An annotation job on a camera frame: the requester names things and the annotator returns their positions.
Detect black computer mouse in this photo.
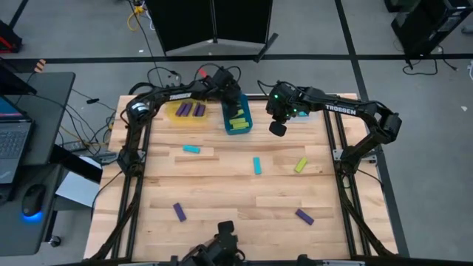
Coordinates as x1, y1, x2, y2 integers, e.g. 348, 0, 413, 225
21, 183, 47, 218

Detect black floor cable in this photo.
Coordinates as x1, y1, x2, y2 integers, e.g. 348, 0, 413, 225
401, 46, 459, 77
127, 0, 167, 89
146, 66, 183, 89
128, 81, 160, 96

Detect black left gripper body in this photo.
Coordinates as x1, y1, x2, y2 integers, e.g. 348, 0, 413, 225
208, 67, 242, 106

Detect yellow translucent plastic bin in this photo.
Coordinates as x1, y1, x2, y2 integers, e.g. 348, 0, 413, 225
164, 98, 208, 125

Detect grey laptop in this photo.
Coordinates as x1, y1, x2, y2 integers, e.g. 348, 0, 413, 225
0, 94, 36, 185

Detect black aluminium table frame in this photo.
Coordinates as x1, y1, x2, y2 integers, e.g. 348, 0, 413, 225
86, 94, 398, 266

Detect black red bag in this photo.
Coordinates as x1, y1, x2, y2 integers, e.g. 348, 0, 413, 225
0, 20, 23, 55

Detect white flat box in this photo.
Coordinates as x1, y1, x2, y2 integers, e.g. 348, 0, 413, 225
55, 171, 103, 208

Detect black folding partition screen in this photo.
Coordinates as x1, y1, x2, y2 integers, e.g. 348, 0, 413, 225
145, 0, 280, 63

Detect black equipment cabinet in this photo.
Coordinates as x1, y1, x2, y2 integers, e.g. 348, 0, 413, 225
384, 0, 473, 57

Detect black device with cables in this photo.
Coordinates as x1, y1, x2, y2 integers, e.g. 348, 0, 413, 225
179, 220, 247, 266

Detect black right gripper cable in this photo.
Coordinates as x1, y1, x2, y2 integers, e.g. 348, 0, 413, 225
257, 79, 282, 98

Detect yellow cable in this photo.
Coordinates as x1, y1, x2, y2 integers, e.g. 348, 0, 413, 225
127, 4, 146, 33

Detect black flat panel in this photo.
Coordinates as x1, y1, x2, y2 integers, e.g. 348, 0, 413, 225
50, 144, 104, 185

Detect blue plastic bin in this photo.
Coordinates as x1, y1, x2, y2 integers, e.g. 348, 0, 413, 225
220, 92, 254, 136

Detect black side desk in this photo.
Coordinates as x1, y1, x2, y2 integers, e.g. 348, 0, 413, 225
0, 71, 78, 256

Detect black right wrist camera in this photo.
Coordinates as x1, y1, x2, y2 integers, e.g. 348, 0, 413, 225
268, 120, 289, 138

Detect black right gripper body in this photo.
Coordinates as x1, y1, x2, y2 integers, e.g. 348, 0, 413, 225
265, 81, 307, 125

